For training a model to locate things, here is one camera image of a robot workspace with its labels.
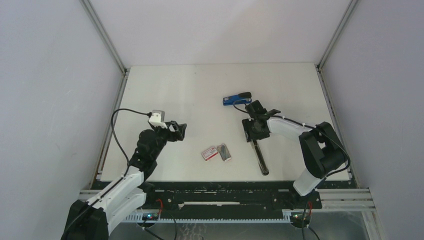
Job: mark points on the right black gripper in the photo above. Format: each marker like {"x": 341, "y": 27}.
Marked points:
{"x": 250, "y": 134}

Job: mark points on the silver white stapler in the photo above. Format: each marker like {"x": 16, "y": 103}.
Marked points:
{"x": 261, "y": 162}

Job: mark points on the blue black stapler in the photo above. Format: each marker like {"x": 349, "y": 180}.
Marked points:
{"x": 238, "y": 99}

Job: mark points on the green circuit board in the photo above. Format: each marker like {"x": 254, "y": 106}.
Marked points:
{"x": 300, "y": 217}
{"x": 150, "y": 216}

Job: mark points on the right aluminium frame post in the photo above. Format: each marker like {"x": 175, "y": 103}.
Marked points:
{"x": 320, "y": 67}

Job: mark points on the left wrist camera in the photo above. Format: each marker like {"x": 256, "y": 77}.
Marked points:
{"x": 157, "y": 119}

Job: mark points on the staple box tray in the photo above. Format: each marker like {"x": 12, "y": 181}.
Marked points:
{"x": 224, "y": 152}

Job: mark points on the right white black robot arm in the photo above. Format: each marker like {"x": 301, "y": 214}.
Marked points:
{"x": 322, "y": 151}

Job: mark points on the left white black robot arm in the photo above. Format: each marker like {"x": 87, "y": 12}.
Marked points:
{"x": 97, "y": 217}

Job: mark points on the aluminium frame post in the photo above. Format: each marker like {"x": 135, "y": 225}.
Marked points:
{"x": 111, "y": 49}
{"x": 320, "y": 67}

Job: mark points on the left green circuit board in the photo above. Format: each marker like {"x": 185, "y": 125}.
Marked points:
{"x": 150, "y": 216}

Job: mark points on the right green circuit board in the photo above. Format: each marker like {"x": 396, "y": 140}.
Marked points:
{"x": 300, "y": 217}

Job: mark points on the left aluminium frame post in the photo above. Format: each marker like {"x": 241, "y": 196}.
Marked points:
{"x": 111, "y": 49}

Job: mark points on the aluminium front rail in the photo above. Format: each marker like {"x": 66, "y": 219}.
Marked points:
{"x": 348, "y": 198}

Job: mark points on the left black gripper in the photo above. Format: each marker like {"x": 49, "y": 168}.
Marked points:
{"x": 178, "y": 133}

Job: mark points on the red white staple box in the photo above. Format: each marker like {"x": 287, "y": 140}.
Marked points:
{"x": 209, "y": 153}

